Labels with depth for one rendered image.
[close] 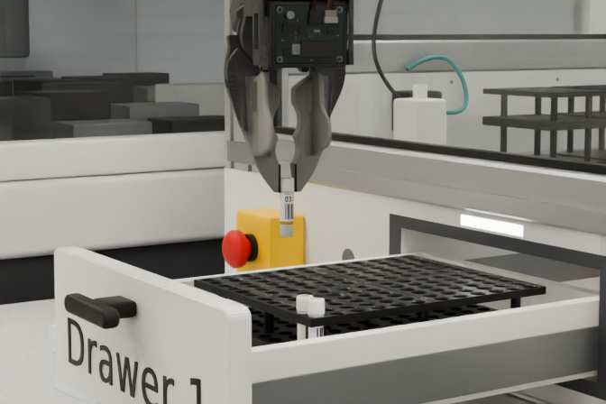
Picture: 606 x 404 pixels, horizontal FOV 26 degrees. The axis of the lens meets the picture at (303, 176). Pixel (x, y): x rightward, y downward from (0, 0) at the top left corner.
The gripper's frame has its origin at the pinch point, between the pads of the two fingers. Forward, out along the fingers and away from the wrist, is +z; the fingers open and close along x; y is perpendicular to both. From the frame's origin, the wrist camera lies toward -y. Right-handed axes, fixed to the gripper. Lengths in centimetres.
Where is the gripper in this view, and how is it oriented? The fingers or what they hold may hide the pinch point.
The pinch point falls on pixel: (284, 173)
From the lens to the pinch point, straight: 102.6
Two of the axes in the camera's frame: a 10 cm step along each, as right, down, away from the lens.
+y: 2.4, 1.1, -9.6
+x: 9.7, -0.3, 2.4
